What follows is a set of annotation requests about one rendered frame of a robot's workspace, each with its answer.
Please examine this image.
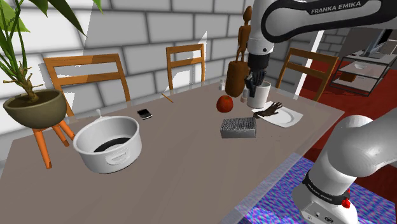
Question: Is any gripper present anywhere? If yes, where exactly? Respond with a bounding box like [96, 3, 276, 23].
[244, 53, 268, 98]

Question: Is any white cup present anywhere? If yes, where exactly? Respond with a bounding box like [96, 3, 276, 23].
[246, 80, 272, 109]

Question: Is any brown wooden human statue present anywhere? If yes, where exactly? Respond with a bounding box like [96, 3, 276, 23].
[224, 5, 254, 98]

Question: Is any dark brown hand figure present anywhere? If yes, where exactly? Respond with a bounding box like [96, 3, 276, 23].
[253, 101, 284, 120]

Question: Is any red apple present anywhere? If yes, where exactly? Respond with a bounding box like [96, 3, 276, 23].
[216, 95, 234, 113]

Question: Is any white square plate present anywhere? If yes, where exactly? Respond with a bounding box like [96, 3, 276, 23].
[251, 101, 304, 129]

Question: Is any grey textured block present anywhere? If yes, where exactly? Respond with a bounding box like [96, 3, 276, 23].
[219, 116, 258, 139]

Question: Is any wooden chair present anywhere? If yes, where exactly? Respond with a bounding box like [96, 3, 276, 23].
[165, 43, 206, 91]
[43, 53, 132, 118]
[275, 47, 340, 102]

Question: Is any black phone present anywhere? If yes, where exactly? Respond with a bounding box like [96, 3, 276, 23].
[137, 108, 153, 120]

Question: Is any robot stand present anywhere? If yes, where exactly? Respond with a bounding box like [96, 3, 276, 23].
[233, 156, 397, 224]

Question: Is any brown dining table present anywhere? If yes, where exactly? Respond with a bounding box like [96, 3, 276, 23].
[0, 78, 345, 224]

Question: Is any white cooking pot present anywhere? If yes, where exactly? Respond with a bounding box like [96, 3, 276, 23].
[72, 109, 143, 174]

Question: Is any potted plant on orange legs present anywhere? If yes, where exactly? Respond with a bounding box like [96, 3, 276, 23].
[0, 0, 104, 170]

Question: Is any black wire shelf unit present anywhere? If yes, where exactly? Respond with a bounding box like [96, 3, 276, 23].
[329, 46, 394, 98]

